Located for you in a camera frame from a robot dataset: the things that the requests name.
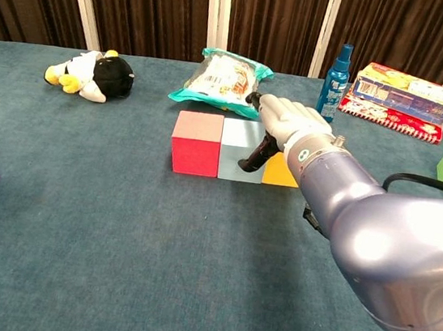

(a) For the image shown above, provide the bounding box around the light blue foam cube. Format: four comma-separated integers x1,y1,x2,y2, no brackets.
215,116,271,185

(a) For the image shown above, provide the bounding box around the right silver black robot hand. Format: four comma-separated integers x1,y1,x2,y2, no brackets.
236,90,337,183

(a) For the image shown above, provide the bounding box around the black white penguin plush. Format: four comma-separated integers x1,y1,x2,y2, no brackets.
41,40,138,108

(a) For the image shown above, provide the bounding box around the blue spray bottle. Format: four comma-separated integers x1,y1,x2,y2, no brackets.
312,40,356,126

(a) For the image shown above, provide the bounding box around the yellow foam cube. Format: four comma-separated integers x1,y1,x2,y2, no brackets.
260,149,304,189

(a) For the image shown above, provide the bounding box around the yellow blue carton box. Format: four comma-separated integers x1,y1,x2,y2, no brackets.
348,60,443,129

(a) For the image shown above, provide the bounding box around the teal clear snack bag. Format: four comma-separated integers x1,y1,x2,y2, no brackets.
165,43,277,123

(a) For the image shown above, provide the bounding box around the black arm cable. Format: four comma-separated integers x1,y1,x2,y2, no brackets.
300,159,443,252

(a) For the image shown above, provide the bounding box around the teal carpet table mat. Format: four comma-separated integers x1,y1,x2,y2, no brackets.
0,34,443,331

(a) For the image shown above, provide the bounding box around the red spiral notebook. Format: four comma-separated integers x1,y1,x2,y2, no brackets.
334,91,443,146

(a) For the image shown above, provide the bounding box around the red foam cube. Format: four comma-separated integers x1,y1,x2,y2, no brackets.
166,108,227,179

